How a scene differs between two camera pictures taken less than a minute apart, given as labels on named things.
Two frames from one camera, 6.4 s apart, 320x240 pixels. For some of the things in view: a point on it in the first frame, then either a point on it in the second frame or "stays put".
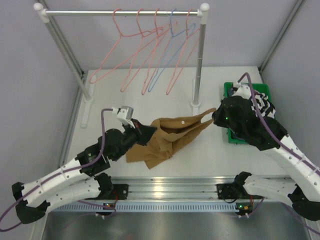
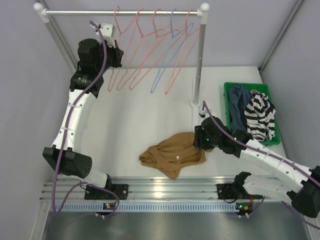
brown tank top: [161, 145] -> [170, 155]
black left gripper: [141, 131] -> [116, 57]
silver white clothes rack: [202, 11] stays put
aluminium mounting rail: [176, 188] stays put
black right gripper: [217, 115] -> [199, 142]
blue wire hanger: [177, 42] stays put
